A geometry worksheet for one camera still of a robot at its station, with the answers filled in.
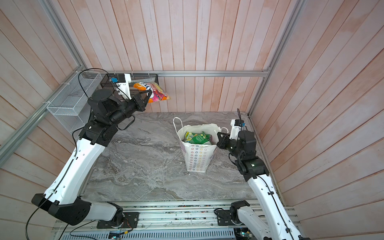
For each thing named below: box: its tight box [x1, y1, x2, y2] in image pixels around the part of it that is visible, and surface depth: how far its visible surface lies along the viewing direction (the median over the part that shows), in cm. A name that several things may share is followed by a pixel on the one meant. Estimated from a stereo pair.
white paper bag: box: [172, 117, 229, 173], surface depth 81 cm
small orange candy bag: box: [133, 82, 171, 103], surface depth 62 cm
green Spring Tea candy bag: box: [184, 131, 199, 144], surface depth 87 cm
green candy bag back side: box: [184, 131, 212, 145], surface depth 85 cm
